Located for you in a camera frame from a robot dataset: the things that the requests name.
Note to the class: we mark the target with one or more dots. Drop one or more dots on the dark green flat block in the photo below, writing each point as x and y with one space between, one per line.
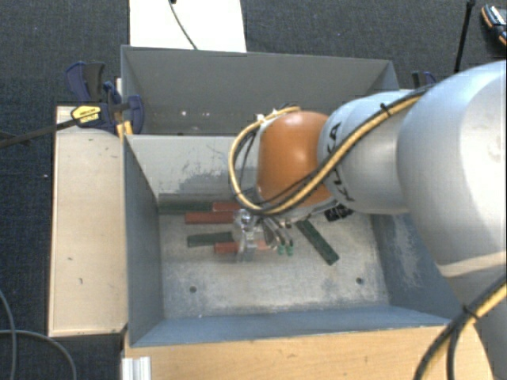
210 238
186 207
322 245

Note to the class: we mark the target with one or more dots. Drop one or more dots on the black cylinder on white bracket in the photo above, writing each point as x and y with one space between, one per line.
336 213

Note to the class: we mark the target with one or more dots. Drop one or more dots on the pale wood flat board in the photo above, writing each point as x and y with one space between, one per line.
87 232

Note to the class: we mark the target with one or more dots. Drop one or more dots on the grey metal bin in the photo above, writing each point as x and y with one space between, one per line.
245 283

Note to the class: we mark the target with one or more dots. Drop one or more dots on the red-brown flat block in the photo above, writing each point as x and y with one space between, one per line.
226 247
210 217
225 206

